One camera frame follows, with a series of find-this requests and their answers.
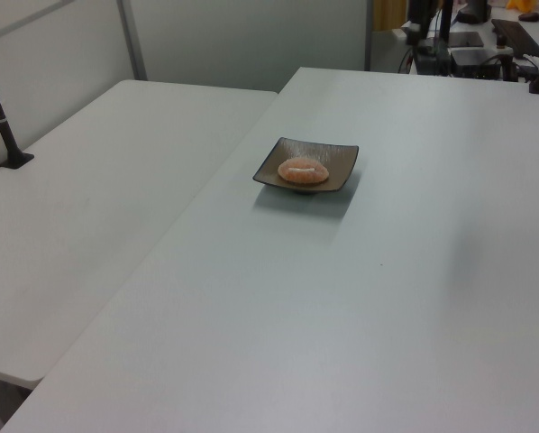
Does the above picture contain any orange sugared bread roll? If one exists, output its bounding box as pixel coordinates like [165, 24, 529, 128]
[277, 156, 330, 186]

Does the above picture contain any square brown ceramic plate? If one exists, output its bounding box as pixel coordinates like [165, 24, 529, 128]
[251, 136, 360, 196]

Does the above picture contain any white side table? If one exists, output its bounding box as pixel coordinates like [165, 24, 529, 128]
[0, 79, 279, 392]

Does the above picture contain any black equipment cluster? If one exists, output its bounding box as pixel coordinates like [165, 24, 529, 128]
[404, 0, 453, 76]

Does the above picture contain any black electronics box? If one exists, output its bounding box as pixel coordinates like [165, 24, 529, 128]
[449, 47, 515, 80]

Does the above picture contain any black keyboard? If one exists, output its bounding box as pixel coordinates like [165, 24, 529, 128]
[490, 18, 539, 58]

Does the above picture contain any grey partition post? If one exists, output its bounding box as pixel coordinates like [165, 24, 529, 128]
[115, 0, 147, 82]

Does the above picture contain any black camera stand pole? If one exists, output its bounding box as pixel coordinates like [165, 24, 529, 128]
[0, 47, 35, 170]

